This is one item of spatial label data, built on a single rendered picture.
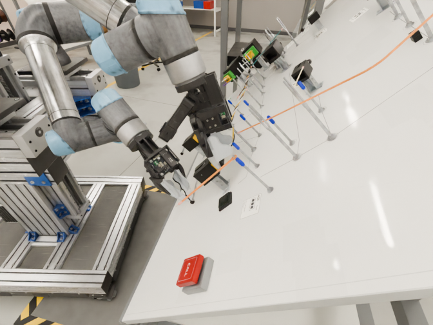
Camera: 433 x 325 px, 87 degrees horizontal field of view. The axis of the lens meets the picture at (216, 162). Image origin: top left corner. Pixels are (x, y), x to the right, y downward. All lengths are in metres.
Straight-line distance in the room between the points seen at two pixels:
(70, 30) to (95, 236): 1.20
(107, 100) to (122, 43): 0.20
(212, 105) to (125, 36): 0.20
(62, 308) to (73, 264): 0.28
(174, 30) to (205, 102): 0.14
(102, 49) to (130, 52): 0.05
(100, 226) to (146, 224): 0.34
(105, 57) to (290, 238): 0.45
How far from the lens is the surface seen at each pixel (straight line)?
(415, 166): 0.35
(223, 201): 0.54
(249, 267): 0.39
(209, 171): 0.55
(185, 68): 0.45
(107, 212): 1.81
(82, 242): 1.73
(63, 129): 0.74
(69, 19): 0.93
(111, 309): 1.69
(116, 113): 0.63
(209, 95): 0.48
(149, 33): 0.46
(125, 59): 0.50
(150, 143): 0.61
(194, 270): 0.44
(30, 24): 0.93
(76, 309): 1.78
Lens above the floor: 1.51
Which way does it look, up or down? 41 degrees down
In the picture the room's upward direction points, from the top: straight up
